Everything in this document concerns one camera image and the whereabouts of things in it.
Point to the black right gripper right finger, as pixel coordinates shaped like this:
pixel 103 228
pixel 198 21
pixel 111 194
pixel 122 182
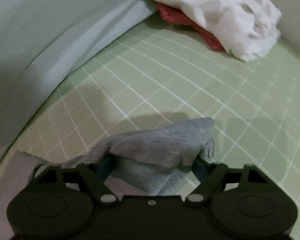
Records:
pixel 210 176

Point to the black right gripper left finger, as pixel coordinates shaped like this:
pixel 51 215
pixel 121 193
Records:
pixel 93 176

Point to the grey cloth garment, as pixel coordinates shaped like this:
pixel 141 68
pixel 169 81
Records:
pixel 152 162

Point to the green grid cutting mat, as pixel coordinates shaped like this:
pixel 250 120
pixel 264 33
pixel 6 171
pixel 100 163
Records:
pixel 155 75

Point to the light blue fabric storage bag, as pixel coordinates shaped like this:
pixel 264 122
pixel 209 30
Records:
pixel 43 41

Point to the white folded garment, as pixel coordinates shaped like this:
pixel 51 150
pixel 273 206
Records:
pixel 245 28

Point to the red knitted garment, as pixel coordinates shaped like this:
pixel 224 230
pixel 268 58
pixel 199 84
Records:
pixel 177 17

